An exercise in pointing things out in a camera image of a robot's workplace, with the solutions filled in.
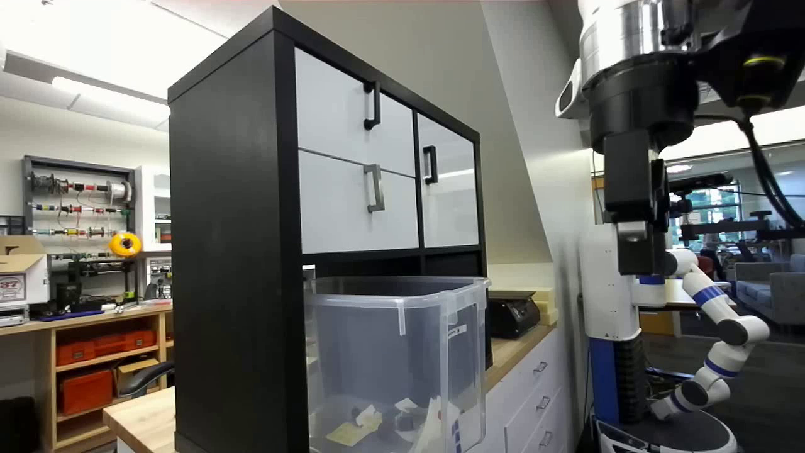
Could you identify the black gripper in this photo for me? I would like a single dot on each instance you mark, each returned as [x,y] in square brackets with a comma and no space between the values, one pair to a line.
[633,202]

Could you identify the clear plastic storage bin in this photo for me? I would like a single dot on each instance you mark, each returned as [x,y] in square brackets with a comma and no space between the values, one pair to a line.
[396,362]

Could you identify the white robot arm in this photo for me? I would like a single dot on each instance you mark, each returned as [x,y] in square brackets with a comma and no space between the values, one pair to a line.
[636,84]

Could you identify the white mobile robot with arm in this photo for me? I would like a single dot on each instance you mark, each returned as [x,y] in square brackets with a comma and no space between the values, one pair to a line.
[636,406]

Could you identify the white counter cabinet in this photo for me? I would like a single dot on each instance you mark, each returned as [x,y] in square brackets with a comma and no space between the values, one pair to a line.
[524,389]

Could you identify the black cabinet with white drawers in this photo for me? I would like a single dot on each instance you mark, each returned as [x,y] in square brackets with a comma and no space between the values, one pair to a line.
[266,196]

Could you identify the black device on counter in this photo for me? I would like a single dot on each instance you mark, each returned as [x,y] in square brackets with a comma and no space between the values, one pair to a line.
[511,313]

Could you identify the yellow tape roll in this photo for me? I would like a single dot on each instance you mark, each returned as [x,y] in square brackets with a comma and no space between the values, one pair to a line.
[127,245]

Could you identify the wooden workbench shelf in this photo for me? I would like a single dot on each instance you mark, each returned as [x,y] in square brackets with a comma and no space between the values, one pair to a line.
[74,346]

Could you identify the red toolbox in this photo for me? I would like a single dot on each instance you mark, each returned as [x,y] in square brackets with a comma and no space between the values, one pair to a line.
[86,391]

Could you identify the cardboard box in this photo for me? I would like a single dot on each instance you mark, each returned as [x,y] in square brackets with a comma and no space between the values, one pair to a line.
[22,269]

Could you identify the black cabinet door handle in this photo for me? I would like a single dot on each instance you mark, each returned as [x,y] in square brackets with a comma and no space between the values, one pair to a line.
[430,163]

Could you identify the silver lower drawer handle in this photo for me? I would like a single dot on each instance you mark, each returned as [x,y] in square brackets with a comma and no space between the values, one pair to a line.
[374,195]

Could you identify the black upper drawer handle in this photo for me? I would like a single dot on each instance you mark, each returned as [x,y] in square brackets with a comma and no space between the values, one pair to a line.
[373,105]

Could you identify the tool wall rack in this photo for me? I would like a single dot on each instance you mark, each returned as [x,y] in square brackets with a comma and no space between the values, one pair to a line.
[75,206]

